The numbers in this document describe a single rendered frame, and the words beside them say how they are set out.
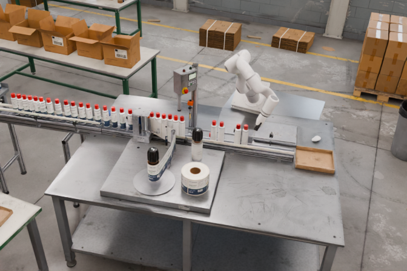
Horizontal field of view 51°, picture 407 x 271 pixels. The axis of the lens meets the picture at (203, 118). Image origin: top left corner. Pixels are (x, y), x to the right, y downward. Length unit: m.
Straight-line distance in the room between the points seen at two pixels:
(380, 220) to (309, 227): 1.57
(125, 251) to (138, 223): 0.31
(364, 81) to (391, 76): 0.35
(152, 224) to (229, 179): 0.88
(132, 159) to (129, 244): 0.71
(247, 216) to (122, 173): 0.98
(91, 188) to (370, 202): 2.78
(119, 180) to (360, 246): 2.24
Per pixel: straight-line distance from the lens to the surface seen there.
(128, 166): 3.32
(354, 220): 4.40
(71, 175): 3.40
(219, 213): 3.00
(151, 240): 3.65
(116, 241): 3.68
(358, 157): 5.21
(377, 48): 6.20
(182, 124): 3.50
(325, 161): 3.60
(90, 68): 5.07
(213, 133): 3.48
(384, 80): 6.37
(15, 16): 6.00
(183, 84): 3.34
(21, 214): 3.23
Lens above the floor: 2.96
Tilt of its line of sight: 33 degrees down
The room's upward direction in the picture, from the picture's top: 2 degrees clockwise
